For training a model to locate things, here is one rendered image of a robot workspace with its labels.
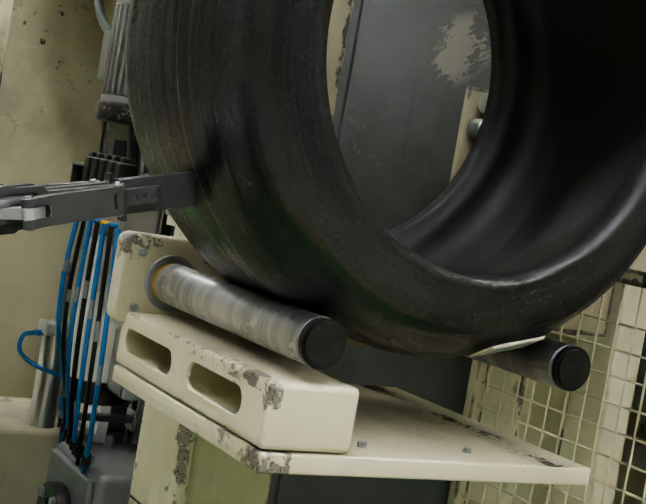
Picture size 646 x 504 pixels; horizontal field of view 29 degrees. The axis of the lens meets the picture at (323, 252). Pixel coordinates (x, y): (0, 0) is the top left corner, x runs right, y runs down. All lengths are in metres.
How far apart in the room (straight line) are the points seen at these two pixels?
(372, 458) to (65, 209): 0.35
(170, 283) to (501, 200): 0.40
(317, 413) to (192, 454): 0.40
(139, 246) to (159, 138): 0.23
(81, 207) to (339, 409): 0.28
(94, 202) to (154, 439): 0.54
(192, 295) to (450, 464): 0.31
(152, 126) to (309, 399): 0.29
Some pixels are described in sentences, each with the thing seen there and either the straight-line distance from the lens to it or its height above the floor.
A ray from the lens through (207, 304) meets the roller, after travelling 1.23.
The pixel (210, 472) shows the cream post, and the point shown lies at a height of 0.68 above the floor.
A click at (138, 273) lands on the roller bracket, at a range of 1.36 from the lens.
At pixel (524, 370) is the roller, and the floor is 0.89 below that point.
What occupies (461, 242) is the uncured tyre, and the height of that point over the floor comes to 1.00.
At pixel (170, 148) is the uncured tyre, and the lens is 1.14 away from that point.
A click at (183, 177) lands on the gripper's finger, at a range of 1.10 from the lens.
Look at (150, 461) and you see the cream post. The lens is 1.52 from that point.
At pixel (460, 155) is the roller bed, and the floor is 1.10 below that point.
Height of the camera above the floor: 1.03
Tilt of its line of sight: 3 degrees down
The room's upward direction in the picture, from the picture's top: 10 degrees clockwise
